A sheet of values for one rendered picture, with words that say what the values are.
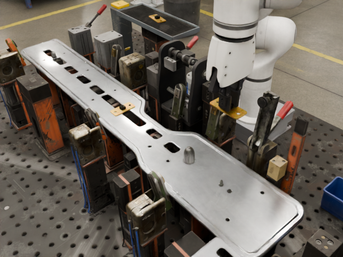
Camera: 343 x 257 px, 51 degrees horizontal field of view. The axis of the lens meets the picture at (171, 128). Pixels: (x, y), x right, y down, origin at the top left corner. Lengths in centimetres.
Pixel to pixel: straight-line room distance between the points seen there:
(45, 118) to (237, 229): 90
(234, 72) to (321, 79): 286
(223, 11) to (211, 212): 48
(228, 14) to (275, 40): 71
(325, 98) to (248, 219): 247
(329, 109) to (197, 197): 235
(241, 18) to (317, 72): 303
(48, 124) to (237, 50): 97
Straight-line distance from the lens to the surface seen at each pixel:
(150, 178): 85
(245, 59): 75
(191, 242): 89
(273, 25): 137
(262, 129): 99
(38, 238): 132
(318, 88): 343
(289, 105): 104
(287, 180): 103
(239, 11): 67
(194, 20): 414
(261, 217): 93
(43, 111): 147
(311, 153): 160
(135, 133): 115
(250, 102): 151
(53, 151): 159
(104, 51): 150
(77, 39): 173
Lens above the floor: 172
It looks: 38 degrees down
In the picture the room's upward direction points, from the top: 2 degrees counter-clockwise
